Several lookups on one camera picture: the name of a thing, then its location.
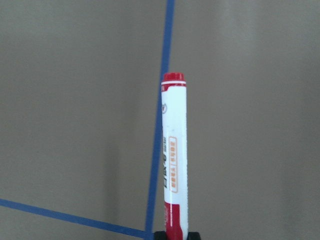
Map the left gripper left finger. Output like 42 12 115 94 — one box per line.
153 231 166 240

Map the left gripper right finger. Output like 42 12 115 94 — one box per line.
187 231 201 240

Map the red and white marker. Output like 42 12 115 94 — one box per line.
161 72 189 240

